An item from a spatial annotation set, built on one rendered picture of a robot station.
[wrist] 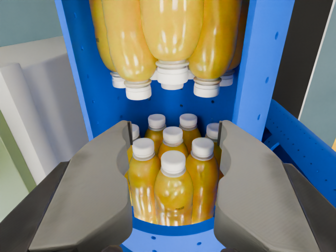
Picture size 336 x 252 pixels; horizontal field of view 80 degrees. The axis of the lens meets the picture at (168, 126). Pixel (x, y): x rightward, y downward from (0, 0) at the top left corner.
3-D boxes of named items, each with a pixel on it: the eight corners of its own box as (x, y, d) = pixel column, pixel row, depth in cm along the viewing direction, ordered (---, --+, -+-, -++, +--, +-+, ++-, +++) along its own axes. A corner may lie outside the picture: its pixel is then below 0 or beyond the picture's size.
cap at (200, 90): (219, 89, 29) (218, 101, 29) (220, 81, 32) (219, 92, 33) (192, 87, 29) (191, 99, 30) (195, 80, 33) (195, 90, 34)
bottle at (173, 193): (153, 225, 43) (147, 154, 35) (184, 217, 45) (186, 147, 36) (161, 258, 37) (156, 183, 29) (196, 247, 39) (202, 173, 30)
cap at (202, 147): (209, 158, 34) (210, 149, 33) (188, 152, 36) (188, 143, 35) (216, 146, 37) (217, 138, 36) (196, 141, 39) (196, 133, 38)
